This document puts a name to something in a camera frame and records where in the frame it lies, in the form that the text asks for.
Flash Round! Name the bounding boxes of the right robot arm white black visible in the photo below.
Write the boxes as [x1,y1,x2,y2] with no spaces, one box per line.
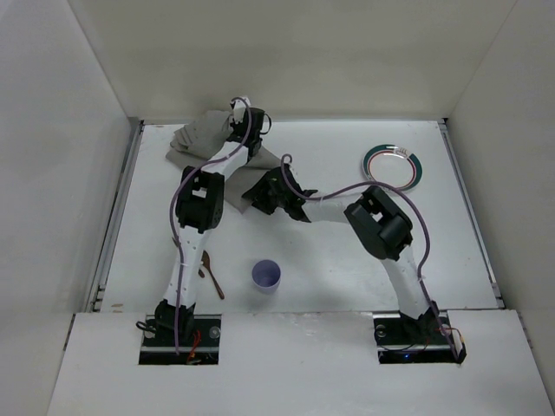
[242,166,437,344]

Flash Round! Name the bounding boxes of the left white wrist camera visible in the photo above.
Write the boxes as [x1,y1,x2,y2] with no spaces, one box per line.
[230,96,251,124]

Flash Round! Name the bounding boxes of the grey cloth placemat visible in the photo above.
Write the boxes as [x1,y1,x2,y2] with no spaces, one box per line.
[166,110,280,213]

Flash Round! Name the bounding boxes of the white plate green red rim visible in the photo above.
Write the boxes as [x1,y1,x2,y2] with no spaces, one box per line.
[362,144,423,191]

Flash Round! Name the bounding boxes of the right aluminium table rail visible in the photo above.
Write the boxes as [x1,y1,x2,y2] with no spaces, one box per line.
[437,118,506,309]

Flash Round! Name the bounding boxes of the aluminium table rail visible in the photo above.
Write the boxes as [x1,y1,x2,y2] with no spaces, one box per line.
[437,118,506,309]
[82,117,145,312]

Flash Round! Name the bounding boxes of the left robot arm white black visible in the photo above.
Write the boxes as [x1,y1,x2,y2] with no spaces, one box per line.
[144,105,271,349]

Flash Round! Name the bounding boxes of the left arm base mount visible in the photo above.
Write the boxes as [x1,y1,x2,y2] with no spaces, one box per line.
[135,315,222,366]

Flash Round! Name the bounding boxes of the brown wooden spoon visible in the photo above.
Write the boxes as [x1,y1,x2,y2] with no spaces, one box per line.
[201,250,225,300]

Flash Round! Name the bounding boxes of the purple cup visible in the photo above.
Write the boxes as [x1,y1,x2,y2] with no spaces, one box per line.
[251,259,281,295]

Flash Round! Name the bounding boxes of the left aluminium table rail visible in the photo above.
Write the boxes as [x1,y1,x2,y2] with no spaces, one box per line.
[82,117,145,312]

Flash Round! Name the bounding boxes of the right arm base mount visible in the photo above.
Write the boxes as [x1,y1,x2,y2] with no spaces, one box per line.
[373,314,467,365]

